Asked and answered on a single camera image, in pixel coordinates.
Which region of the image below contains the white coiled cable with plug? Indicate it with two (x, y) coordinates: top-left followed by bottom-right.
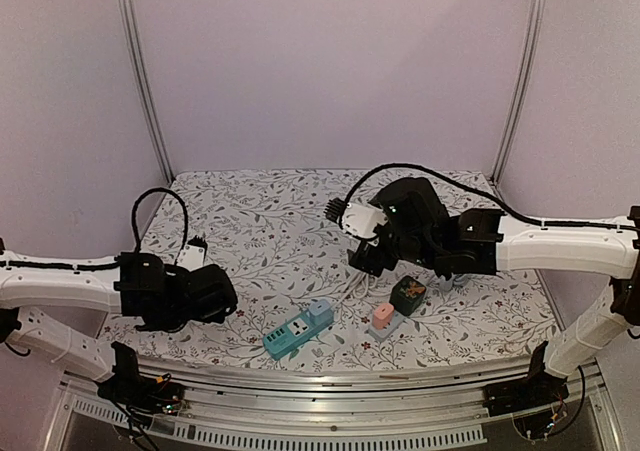
(332, 265), (381, 310)

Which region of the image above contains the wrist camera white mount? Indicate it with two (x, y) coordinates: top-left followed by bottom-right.
(175, 236), (208, 271)
(324, 198), (388, 242)

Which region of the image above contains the floral tablecloth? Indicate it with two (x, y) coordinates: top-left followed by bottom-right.
(100, 170), (558, 373)

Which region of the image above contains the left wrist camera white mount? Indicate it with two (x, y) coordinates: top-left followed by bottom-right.
(175, 236), (208, 271)

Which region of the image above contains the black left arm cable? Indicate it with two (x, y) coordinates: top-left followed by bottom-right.
(129, 187), (190, 257)

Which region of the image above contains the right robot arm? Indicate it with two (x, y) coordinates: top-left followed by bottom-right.
(337, 177), (639, 407)

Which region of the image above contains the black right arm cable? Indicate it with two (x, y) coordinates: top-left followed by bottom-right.
(335, 163), (640, 232)

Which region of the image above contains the small blue cube adapter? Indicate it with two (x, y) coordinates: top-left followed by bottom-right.
(309, 299), (334, 326)

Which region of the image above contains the aluminium front rail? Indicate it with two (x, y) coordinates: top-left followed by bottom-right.
(42, 355), (621, 451)

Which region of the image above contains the left aluminium frame post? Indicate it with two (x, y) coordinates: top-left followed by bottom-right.
(117, 0), (175, 184)

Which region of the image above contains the light blue power strip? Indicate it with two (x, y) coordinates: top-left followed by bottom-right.
(367, 312), (405, 342)

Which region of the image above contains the pink cube adapter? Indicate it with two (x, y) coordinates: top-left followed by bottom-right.
(372, 302), (394, 330)

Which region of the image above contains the light blue coiled cable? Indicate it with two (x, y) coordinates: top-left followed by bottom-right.
(439, 273), (474, 292)

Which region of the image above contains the right aluminium frame post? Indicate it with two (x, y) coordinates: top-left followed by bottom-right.
(490, 0), (546, 188)

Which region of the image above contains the aluminium frame post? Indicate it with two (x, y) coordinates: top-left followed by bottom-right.
(490, 0), (546, 188)
(117, 0), (175, 184)

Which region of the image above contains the teal power strip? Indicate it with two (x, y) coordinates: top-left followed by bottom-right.
(263, 308), (334, 360)

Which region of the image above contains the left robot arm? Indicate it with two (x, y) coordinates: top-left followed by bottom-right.
(1, 241), (238, 405)

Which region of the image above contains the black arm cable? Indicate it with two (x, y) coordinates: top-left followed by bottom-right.
(335, 163), (640, 232)
(129, 187), (190, 257)

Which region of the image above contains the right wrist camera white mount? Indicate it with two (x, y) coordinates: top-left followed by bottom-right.
(324, 198), (388, 242)

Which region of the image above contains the dark green cube socket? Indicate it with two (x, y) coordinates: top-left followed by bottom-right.
(389, 276), (427, 316)

